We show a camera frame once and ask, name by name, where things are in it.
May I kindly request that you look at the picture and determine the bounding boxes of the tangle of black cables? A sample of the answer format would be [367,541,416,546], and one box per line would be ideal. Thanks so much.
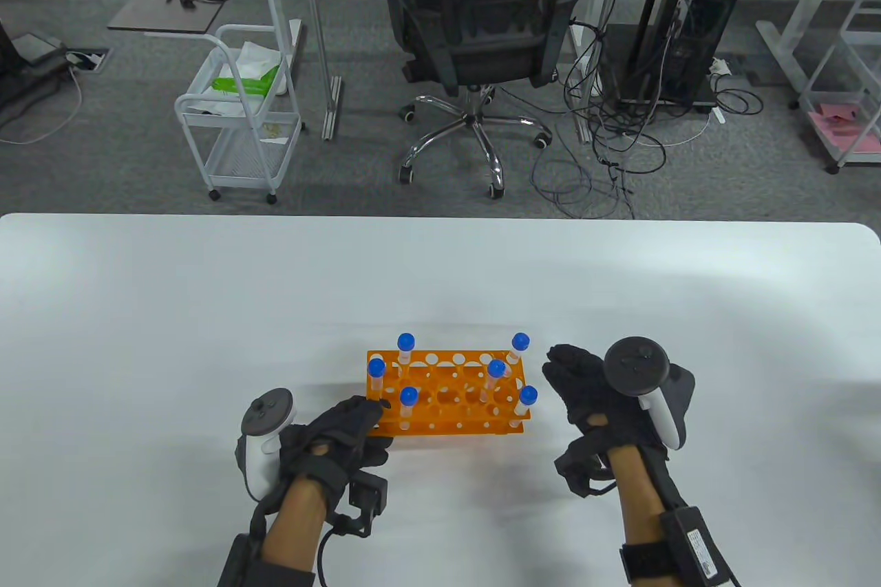
[530,23,765,220]

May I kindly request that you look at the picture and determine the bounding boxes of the white floor cable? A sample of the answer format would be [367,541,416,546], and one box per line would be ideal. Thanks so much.
[0,67,83,146]

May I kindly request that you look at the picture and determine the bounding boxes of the grey glove cable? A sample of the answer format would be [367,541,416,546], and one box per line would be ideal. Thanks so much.
[315,525,346,587]

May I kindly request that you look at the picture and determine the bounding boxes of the person's left hand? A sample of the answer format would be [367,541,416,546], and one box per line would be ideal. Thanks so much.
[277,396,394,500]

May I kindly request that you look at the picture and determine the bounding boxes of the black computer tower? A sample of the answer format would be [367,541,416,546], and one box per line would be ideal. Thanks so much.
[606,0,747,113]

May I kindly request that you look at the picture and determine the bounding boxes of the black office chair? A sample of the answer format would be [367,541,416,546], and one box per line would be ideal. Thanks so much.
[382,0,586,200]

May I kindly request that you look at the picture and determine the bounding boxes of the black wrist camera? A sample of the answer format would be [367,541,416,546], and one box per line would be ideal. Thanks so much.
[323,469,389,537]
[554,438,618,498]

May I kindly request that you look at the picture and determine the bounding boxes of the white wire cart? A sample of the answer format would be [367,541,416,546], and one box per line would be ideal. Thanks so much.
[798,0,881,175]

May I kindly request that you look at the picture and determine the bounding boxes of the black forearm battery pack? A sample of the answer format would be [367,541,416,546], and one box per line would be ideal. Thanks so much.
[659,506,742,587]
[217,533,264,587]

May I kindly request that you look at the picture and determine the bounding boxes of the green packet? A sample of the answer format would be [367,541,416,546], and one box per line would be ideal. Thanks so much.
[212,64,282,96]

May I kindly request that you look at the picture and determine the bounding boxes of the orange test tube rack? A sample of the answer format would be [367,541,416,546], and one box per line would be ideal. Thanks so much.
[366,348,533,438]

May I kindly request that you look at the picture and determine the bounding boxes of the aluminium post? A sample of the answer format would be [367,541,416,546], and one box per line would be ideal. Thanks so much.
[299,0,343,142]

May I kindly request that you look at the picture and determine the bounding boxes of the person's right hand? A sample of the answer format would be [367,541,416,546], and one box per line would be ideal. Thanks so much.
[542,344,670,472]

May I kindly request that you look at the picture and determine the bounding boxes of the floor socket box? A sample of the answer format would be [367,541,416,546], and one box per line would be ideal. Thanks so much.
[65,49,109,73]

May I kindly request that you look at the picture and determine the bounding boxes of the black forearm strap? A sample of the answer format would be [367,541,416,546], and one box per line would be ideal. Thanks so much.
[246,558,316,587]
[619,541,672,581]

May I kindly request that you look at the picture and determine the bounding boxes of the pink sheets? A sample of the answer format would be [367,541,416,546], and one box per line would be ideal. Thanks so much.
[809,103,881,161]

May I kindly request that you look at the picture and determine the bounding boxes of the grey and white controller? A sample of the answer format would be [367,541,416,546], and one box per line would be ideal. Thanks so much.
[604,337,696,451]
[235,389,298,502]

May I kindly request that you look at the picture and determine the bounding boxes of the white rolling cart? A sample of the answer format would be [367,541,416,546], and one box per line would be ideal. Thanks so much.
[173,0,307,204]

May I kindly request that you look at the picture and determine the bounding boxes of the white cloth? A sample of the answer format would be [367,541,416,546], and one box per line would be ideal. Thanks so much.
[234,40,288,96]

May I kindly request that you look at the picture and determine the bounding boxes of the white desk leg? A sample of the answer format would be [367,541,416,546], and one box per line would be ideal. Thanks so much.
[573,0,633,145]
[756,0,861,92]

